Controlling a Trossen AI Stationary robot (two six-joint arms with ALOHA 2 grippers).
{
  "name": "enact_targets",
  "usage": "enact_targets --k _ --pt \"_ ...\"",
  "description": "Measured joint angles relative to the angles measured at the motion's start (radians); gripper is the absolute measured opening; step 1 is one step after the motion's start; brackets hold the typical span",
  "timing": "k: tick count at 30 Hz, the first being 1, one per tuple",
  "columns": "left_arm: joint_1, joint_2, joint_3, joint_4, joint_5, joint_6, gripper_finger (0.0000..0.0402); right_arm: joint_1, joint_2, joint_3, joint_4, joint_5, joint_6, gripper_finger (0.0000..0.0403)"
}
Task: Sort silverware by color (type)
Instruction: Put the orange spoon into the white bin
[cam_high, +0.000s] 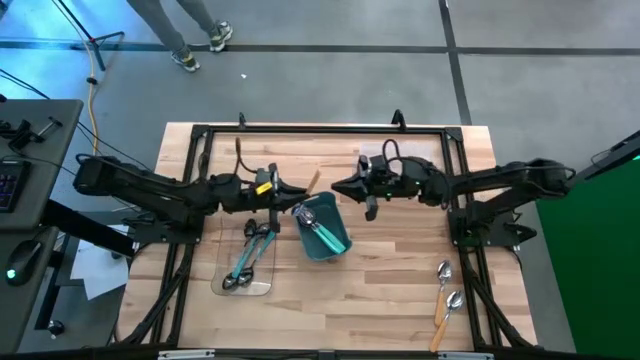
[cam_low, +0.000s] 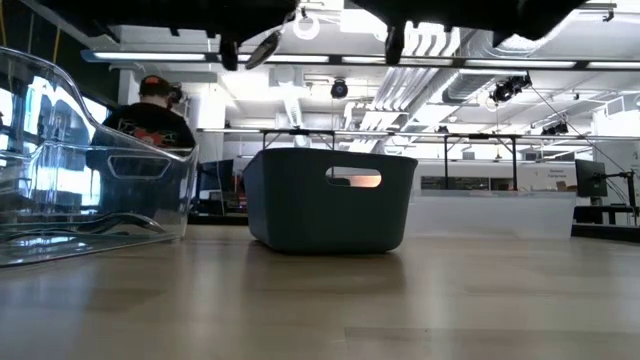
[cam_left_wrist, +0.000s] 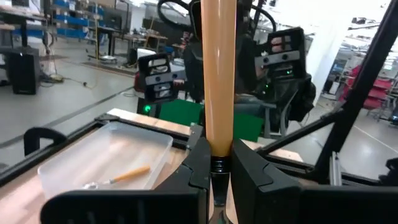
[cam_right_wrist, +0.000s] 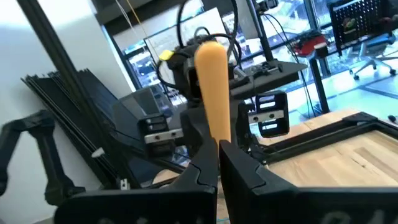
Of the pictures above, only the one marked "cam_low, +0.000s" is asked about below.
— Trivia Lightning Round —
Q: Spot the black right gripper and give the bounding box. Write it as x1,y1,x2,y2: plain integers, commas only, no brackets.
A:
351,0,501,65

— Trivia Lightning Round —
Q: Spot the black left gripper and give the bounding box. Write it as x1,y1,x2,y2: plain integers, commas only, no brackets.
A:
174,0,301,70

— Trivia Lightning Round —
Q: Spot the orange-handled steel spoon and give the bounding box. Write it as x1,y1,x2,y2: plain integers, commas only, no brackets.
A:
243,12,297,72

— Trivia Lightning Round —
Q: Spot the dark teal plastic bin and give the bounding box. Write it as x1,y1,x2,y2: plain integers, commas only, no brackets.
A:
242,147,419,255

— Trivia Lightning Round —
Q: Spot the black rig bar with lights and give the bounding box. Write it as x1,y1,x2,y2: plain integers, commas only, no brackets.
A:
79,48,640,72

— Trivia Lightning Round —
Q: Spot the person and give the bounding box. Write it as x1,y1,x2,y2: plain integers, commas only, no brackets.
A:
85,73,199,221

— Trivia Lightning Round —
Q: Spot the dark background monitor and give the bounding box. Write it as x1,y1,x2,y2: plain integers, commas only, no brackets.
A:
197,158,236,201

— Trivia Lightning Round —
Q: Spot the black computer monitor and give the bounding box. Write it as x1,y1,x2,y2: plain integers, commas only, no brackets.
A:
574,159,609,199

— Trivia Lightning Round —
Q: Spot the clear plastic bin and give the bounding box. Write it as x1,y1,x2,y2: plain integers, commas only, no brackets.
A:
0,44,201,269

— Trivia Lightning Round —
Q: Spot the black background desk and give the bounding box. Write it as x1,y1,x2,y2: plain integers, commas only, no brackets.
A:
572,204,640,239

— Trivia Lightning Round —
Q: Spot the white hanging ring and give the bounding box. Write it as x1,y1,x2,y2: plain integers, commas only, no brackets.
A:
292,12,322,42

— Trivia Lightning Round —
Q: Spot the black round ceiling camera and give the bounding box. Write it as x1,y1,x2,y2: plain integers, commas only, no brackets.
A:
329,78,350,100

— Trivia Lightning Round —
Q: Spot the silver ventilation duct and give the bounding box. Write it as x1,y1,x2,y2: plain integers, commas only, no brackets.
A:
441,42,551,105

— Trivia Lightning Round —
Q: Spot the low black rack frame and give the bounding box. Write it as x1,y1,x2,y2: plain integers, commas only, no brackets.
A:
259,127,337,151

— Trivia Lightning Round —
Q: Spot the black ceiling camera cluster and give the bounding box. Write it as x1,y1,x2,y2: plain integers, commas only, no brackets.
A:
488,73,533,105

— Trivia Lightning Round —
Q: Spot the tall black rack frame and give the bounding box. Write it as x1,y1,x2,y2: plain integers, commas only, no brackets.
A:
443,132,519,192

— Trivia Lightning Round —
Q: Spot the yellow hanging cable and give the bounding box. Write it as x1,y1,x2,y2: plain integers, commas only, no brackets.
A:
51,27,65,65

